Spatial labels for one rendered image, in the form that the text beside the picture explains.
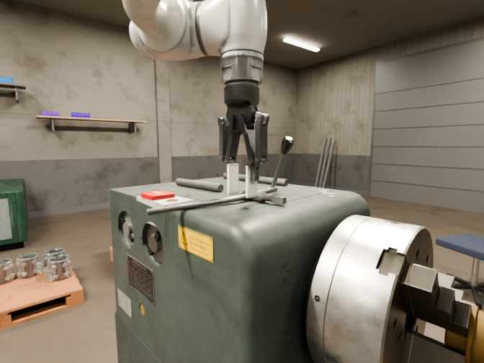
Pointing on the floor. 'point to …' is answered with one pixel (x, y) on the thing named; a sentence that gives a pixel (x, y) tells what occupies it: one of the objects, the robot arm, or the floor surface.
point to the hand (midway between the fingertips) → (242, 181)
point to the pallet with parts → (37, 285)
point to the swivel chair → (467, 241)
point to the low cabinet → (13, 214)
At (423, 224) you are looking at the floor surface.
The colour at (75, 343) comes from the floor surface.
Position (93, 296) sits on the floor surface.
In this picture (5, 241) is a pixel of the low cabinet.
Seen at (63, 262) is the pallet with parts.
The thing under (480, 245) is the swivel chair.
